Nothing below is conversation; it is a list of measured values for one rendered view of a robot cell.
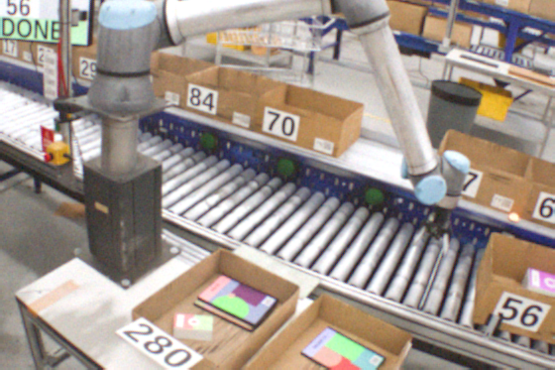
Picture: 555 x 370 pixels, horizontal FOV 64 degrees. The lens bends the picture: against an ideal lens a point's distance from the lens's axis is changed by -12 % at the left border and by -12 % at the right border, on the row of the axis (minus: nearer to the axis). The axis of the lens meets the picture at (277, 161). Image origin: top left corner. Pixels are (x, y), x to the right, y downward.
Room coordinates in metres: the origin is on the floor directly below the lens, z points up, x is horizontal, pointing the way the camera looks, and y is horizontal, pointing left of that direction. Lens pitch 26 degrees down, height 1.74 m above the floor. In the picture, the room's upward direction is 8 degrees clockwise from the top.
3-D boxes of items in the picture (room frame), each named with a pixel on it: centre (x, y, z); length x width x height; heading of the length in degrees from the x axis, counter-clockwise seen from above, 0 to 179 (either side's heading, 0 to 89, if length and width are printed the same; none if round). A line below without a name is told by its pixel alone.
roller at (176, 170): (1.84, 0.44, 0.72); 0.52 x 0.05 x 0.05; 156
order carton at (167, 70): (2.40, 0.60, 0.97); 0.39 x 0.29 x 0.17; 66
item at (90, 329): (0.97, 0.13, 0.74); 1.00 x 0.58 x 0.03; 62
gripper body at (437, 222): (1.39, -0.55, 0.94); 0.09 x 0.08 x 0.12; 156
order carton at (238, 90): (2.25, 0.24, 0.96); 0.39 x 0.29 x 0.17; 66
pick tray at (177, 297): (0.98, 0.10, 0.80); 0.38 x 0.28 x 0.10; 151
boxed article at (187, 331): (0.93, 0.16, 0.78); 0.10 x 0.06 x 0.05; 97
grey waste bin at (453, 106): (4.33, -1.55, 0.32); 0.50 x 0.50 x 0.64
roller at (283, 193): (1.65, 0.03, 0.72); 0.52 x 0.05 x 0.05; 156
